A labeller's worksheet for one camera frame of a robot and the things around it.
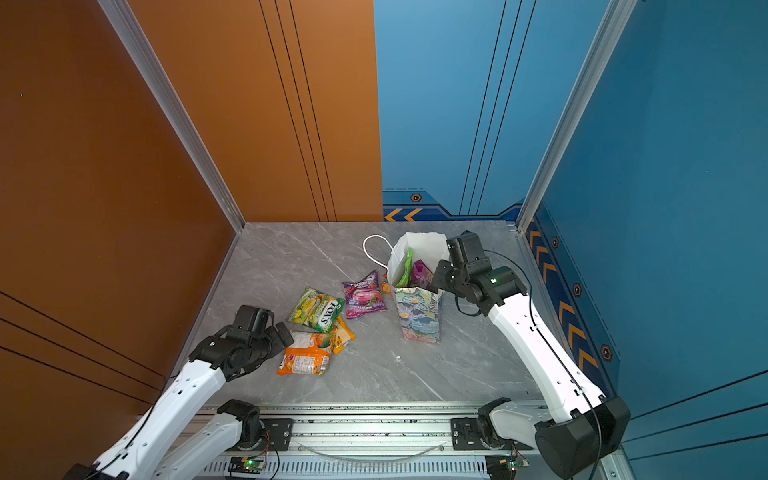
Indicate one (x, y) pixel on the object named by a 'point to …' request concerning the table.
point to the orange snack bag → (308, 354)
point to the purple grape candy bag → (421, 276)
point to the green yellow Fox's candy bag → (317, 311)
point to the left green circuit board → (246, 465)
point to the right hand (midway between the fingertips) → (436, 274)
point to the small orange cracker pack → (386, 288)
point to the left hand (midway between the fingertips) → (282, 340)
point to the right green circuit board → (518, 462)
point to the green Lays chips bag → (405, 282)
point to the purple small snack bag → (363, 295)
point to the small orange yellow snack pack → (341, 336)
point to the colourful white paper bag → (419, 309)
